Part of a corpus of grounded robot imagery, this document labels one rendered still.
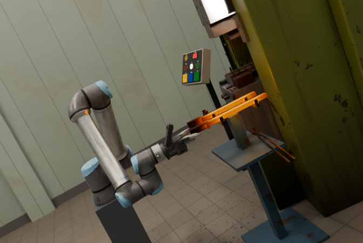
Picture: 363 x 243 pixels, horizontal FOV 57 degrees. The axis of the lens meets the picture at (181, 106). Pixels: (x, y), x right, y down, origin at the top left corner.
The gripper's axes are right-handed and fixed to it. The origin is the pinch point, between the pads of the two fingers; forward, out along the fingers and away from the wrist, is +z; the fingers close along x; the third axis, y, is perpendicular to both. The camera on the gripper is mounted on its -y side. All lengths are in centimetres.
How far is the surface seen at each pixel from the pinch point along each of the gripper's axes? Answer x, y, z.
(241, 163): 4.9, 26.3, 14.3
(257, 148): -2.4, 26.3, 27.9
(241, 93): -36, 3, 43
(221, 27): -49, -40, 52
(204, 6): -45, -56, 45
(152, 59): -303, -27, 38
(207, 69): -99, -11, 46
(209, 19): -45, -48, 45
